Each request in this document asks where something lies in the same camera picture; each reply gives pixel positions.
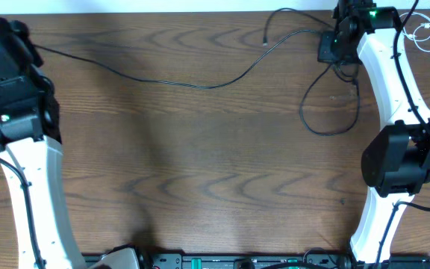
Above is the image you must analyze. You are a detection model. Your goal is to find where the black usb cable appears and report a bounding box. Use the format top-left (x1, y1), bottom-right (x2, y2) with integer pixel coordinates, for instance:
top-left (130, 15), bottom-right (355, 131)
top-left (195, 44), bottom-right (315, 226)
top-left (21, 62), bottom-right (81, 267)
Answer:
top-left (31, 7), bottom-right (361, 137)

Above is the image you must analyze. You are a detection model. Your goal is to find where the white usb cable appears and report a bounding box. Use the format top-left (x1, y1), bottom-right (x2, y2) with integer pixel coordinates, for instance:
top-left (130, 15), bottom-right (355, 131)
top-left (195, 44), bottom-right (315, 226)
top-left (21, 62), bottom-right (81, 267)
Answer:
top-left (399, 10), bottom-right (430, 53)

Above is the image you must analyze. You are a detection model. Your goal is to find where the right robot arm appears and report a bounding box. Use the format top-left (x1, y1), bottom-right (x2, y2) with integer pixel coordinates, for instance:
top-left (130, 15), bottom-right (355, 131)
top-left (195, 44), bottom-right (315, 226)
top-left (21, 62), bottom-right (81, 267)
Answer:
top-left (318, 1), bottom-right (430, 268)

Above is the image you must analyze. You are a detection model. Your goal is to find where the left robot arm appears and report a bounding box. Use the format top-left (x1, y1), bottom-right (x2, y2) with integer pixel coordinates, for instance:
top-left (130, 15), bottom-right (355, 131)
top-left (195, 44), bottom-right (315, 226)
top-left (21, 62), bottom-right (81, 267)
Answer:
top-left (0, 16), bottom-right (89, 268)

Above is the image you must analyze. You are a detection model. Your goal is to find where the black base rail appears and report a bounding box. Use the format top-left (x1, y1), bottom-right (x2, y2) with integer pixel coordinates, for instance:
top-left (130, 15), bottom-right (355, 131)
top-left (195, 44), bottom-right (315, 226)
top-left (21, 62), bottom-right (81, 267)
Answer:
top-left (82, 253), bottom-right (430, 269)

